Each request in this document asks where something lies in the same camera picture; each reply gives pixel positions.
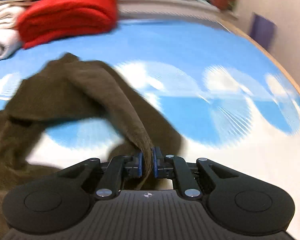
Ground brown corduroy pants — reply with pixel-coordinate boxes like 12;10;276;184
0;53;182;239

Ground blue white patterned bedsheet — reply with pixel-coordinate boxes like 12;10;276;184
0;20;300;239

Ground purple rolled mat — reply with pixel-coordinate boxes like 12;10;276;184
249;12;277;51

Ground red folded garment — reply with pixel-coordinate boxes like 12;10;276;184
17;0;118;49

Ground wooden bed frame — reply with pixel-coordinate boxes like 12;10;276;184
218;19;300;95

